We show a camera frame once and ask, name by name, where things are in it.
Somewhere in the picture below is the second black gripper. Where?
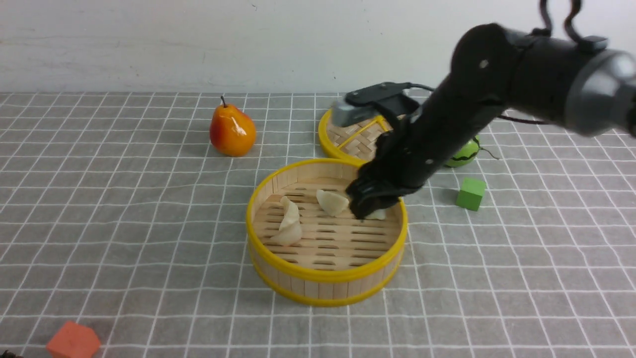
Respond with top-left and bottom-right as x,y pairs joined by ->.
345,76 -> 506,220

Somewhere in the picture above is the yellowish green dumpling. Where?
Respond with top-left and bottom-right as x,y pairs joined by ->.
365,209 -> 387,220

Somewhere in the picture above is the cream white dumpling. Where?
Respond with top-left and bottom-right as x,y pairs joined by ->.
316,189 -> 349,217

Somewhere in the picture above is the pinkish white dumpling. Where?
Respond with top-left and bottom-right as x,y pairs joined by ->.
270,221 -> 303,247

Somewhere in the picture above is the second black grey robot arm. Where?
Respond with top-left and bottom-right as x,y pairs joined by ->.
333,23 -> 635,219

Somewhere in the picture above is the yellow rimmed woven steamer lid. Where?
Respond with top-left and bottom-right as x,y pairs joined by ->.
318,110 -> 392,165

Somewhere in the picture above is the yellow rimmed bamboo steamer tray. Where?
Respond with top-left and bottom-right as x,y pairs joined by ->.
246,158 -> 407,306

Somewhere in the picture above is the green wooden cube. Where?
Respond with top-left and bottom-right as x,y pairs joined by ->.
455,177 -> 486,212

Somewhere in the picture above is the small green toy watermelon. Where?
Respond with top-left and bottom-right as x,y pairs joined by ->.
444,135 -> 500,168

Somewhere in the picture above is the orange yellow toy pear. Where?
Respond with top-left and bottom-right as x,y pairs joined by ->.
209,95 -> 257,157

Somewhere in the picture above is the grey checked tablecloth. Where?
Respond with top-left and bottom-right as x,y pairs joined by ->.
0,91 -> 635,358

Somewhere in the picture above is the orange wooden block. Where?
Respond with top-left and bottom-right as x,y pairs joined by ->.
46,320 -> 101,358

